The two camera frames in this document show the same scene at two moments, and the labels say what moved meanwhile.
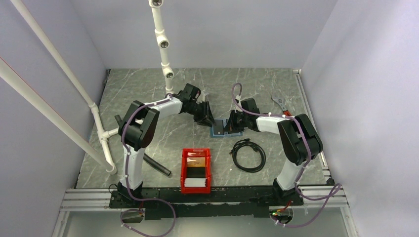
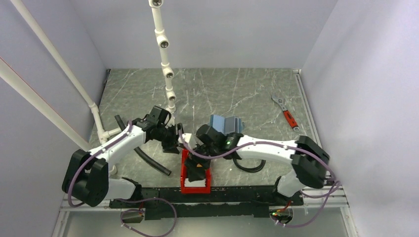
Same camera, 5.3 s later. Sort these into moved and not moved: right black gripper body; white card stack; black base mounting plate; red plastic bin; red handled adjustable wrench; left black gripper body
Moved: left black gripper body; right black gripper body
Not moved: red handled adjustable wrench; red plastic bin; white card stack; black base mounting plate
